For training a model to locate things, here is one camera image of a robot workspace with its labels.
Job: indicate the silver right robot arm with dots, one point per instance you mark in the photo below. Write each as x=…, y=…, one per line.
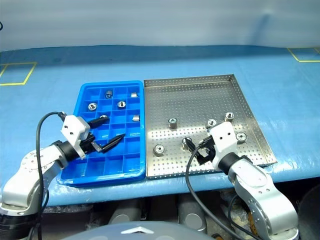
x=260, y=190

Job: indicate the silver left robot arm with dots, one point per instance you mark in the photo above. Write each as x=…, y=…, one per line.
x=23, y=180

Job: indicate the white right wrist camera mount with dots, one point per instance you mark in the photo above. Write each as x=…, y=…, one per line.
x=223, y=140

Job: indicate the blue compartment tray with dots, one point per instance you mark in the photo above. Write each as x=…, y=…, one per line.
x=112, y=162

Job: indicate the grey cylinder under table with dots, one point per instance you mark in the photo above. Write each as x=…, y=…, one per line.
x=191, y=212
x=125, y=216

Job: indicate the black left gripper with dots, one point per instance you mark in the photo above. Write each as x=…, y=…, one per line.
x=88, y=145

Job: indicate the perforated metal tray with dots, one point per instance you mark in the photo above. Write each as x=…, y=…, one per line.
x=180, y=105

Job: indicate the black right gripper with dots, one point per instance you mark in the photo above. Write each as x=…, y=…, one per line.
x=207, y=152

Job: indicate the metal nut on tray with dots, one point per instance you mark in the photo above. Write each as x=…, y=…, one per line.
x=229, y=116
x=211, y=123
x=172, y=123

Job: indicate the dark rounded shape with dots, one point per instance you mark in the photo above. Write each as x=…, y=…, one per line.
x=310, y=215

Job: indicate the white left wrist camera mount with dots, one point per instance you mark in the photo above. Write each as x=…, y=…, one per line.
x=73, y=128

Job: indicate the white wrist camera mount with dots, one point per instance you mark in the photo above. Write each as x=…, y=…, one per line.
x=73, y=128
x=223, y=140

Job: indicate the grey robot torso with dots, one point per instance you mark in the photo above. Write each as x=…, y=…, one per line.
x=135, y=231

